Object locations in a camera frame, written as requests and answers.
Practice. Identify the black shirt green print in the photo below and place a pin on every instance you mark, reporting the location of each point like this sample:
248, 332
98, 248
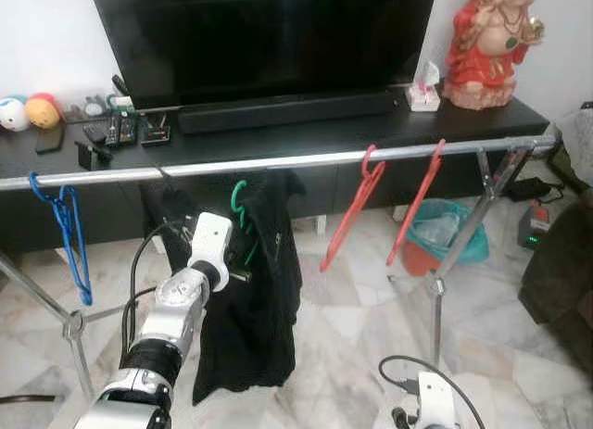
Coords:
250, 327

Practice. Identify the green plastic hanger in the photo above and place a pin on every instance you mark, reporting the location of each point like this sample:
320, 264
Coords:
237, 199

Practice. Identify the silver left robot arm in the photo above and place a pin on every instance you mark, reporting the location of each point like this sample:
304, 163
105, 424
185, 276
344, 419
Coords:
171, 327

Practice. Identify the blue plastic hanger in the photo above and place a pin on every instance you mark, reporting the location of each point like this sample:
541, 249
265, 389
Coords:
69, 234

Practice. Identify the silver metal clothes rack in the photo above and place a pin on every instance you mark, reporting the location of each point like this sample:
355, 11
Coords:
306, 159

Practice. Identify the black TV console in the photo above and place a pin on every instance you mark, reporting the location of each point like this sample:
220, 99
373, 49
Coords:
324, 137

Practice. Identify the black box red buttons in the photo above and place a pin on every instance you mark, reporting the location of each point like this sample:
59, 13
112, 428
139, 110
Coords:
155, 132

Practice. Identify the black soundbar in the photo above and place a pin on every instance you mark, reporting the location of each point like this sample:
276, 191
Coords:
287, 112

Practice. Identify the long black remote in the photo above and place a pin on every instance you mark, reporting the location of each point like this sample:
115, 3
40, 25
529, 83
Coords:
112, 131
128, 130

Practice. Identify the black phone stand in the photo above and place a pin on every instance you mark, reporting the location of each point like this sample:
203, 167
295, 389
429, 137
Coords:
85, 156

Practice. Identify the small black remote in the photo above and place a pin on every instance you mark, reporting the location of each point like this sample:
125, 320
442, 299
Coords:
94, 132

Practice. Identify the green white mug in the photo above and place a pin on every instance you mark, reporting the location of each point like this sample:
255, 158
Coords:
120, 100

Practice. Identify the small grey figurine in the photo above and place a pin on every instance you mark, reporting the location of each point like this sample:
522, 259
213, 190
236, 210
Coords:
94, 107

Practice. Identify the orange bin teal liner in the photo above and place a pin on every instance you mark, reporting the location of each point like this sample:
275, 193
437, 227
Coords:
463, 244

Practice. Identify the black phone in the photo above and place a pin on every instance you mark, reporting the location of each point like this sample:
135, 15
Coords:
50, 138

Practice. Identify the dark grey fabric sofa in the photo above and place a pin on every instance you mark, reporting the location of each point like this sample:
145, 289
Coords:
561, 281

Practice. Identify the black flat television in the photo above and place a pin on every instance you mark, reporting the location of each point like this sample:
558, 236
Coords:
269, 40

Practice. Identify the grey cloth covered side table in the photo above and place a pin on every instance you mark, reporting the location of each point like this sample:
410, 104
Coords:
579, 142

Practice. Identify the yellow red round plush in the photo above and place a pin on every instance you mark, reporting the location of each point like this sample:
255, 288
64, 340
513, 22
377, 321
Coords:
43, 111

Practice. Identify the pink white tissue box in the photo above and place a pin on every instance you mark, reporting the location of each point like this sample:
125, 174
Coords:
424, 94

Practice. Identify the black red floor device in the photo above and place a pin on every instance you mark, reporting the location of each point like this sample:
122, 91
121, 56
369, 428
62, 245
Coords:
537, 225

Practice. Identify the white blue round plush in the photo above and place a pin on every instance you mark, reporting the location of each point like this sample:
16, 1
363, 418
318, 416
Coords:
13, 114

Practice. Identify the black power adapter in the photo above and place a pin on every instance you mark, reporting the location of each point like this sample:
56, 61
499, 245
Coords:
528, 188

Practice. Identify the red gold Buddha statue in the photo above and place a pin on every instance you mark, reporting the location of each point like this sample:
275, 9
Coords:
486, 58

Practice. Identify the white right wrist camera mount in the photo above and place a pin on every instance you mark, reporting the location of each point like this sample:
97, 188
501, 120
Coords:
435, 401

